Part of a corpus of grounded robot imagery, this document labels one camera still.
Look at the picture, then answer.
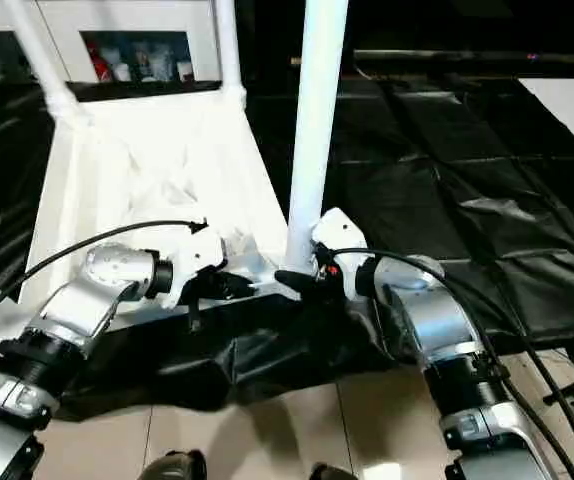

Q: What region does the white plastic table top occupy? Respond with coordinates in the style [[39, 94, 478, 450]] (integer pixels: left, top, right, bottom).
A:
[[17, 85, 313, 321]]

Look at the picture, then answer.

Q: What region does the black work mat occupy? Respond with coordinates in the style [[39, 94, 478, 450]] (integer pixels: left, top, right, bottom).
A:
[[0, 75, 574, 421]]

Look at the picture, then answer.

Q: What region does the grey left robot leg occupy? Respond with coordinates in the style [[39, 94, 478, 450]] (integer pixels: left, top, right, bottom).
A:
[[139, 450, 208, 480]]

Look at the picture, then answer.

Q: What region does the red bottle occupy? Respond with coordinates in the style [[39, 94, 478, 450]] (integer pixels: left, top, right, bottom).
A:
[[89, 40, 110, 83]]

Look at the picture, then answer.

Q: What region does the black low cabinet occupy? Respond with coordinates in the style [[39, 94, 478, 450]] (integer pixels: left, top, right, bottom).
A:
[[247, 0, 574, 91]]

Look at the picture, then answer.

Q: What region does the white display cabinet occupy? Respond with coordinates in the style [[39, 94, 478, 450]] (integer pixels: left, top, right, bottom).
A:
[[0, 0, 243, 83]]

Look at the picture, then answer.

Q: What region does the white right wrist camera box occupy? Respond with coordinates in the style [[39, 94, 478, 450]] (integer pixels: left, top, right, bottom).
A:
[[312, 208, 378, 301]]

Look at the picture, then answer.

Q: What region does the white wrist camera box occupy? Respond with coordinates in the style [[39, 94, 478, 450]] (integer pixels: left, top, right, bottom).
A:
[[162, 222, 230, 309], [312, 208, 378, 301]]

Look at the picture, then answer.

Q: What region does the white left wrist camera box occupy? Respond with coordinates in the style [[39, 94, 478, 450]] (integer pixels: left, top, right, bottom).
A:
[[162, 222, 230, 309]]

